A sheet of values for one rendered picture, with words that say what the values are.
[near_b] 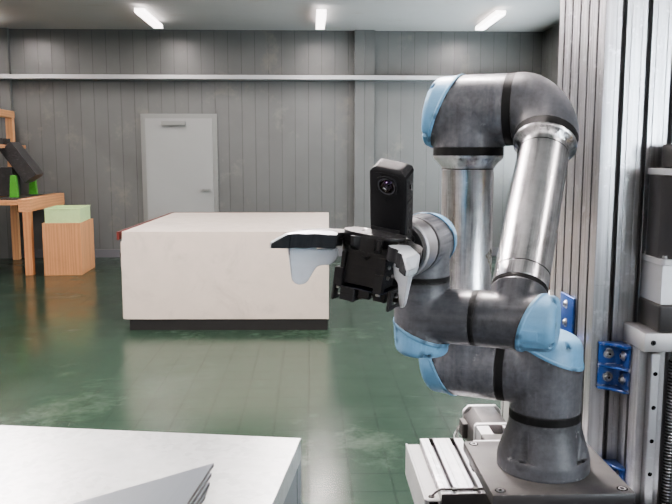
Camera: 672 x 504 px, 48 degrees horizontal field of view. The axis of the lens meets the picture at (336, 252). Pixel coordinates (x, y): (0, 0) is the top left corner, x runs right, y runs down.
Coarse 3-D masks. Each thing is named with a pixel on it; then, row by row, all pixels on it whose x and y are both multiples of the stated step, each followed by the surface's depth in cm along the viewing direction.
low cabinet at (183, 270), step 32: (160, 224) 735; (192, 224) 735; (224, 224) 735; (256, 224) 735; (288, 224) 735; (320, 224) 735; (128, 256) 667; (160, 256) 668; (192, 256) 668; (224, 256) 668; (256, 256) 668; (288, 256) 668; (128, 288) 671; (160, 288) 671; (192, 288) 671; (224, 288) 672; (256, 288) 672; (288, 288) 672; (320, 288) 672; (160, 320) 676; (192, 320) 676; (224, 320) 676; (256, 320) 677; (288, 320) 677; (320, 320) 677
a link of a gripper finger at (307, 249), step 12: (276, 240) 79; (288, 240) 80; (300, 240) 81; (312, 240) 82; (324, 240) 82; (336, 240) 83; (288, 252) 82; (300, 252) 82; (312, 252) 83; (324, 252) 84; (336, 252) 85; (300, 264) 83; (312, 264) 84; (324, 264) 85; (300, 276) 83
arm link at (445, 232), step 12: (420, 216) 99; (432, 216) 102; (432, 228) 97; (444, 228) 101; (444, 240) 100; (456, 240) 105; (444, 252) 100; (432, 264) 98; (444, 264) 101; (420, 276) 100; (432, 276) 100; (444, 276) 101
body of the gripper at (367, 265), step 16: (352, 240) 83; (368, 240) 83; (384, 240) 83; (400, 240) 83; (416, 240) 92; (352, 256) 85; (368, 256) 84; (384, 256) 83; (336, 272) 85; (352, 272) 85; (368, 272) 84; (384, 272) 83; (336, 288) 86; (352, 288) 85; (368, 288) 85; (384, 288) 84
